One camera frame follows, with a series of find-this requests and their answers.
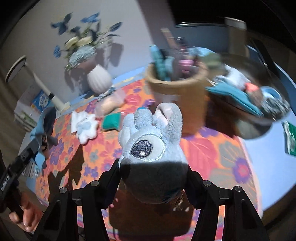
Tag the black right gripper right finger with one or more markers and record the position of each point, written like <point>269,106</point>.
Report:
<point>200,193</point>

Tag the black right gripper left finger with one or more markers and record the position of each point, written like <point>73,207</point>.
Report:
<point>100,193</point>

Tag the teal blue cloth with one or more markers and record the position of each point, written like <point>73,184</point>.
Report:
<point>45,132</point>

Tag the grey plush bunny toy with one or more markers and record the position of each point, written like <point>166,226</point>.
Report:
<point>153,165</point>

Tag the white fluffy plush flower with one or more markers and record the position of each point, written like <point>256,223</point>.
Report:
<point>86,126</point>

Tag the pink translucent pouch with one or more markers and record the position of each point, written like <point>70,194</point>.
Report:
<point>110,103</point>

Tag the person's left hand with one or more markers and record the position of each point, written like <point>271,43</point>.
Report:
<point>31,216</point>

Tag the floral orange tablecloth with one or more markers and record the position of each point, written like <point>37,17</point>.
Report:
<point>217,157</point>

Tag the stack of books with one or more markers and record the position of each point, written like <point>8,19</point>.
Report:
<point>25,115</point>

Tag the green pouch with keyring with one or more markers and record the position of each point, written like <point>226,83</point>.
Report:
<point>111,122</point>

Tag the blue cover book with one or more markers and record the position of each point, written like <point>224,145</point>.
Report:
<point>40,102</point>

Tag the white folded towel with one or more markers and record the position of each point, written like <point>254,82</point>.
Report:
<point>76,118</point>

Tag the cork pen holder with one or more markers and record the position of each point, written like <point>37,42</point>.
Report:
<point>188,94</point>

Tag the light blue cloth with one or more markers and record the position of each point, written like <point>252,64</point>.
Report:
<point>239,97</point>

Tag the green booklet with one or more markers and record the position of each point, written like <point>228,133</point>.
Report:
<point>290,138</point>

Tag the dark round bowl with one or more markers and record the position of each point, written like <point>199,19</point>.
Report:
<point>264,90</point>

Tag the white desk lamp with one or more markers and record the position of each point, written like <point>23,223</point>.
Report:
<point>21,63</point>

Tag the white ribbed vase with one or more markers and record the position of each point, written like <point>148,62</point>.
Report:
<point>99,80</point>

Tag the pens in holder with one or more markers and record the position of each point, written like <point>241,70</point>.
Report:
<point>176,63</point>

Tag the artificial flower bouquet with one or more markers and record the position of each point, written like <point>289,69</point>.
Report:
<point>83,43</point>

